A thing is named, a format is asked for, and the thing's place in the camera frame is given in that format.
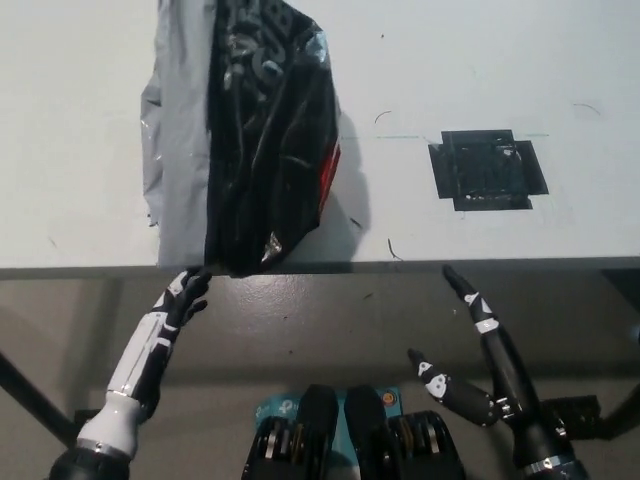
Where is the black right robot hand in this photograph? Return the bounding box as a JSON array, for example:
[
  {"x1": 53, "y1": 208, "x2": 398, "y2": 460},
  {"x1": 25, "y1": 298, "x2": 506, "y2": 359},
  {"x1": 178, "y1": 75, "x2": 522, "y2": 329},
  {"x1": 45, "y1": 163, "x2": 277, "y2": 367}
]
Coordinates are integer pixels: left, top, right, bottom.
[{"x1": 407, "y1": 264, "x2": 572, "y2": 470}]

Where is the black teal robot body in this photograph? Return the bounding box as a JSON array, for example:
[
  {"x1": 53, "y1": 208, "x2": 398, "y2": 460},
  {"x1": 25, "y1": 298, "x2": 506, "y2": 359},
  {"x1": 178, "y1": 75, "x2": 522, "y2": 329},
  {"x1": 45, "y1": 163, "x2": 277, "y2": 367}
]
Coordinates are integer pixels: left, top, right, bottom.
[{"x1": 242, "y1": 382, "x2": 464, "y2": 480}]

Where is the black tape square marker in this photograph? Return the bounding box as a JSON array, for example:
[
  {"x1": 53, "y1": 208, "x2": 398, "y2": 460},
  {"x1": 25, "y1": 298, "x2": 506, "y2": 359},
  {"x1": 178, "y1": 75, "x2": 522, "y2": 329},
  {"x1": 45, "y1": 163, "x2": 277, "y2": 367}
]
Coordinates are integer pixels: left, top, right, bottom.
[{"x1": 428, "y1": 129, "x2": 550, "y2": 212}]

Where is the grey black plastic bag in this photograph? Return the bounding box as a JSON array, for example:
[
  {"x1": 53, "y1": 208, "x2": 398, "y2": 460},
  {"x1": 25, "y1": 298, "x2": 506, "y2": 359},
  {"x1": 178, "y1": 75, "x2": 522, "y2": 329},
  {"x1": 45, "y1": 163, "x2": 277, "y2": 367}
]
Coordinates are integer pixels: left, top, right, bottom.
[{"x1": 139, "y1": 0, "x2": 344, "y2": 279}]

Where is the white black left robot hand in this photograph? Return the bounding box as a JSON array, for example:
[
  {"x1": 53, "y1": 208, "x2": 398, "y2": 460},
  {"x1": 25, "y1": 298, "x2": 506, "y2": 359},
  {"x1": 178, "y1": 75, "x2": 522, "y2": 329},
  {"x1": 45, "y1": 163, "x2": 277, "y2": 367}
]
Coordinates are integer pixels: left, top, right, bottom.
[{"x1": 105, "y1": 267, "x2": 212, "y2": 402}]

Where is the black table leg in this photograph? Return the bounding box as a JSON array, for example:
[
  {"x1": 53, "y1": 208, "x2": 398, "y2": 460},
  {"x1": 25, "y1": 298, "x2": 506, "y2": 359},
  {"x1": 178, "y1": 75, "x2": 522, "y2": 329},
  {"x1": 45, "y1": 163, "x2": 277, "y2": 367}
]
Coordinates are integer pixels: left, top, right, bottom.
[{"x1": 0, "y1": 352, "x2": 76, "y2": 446}]

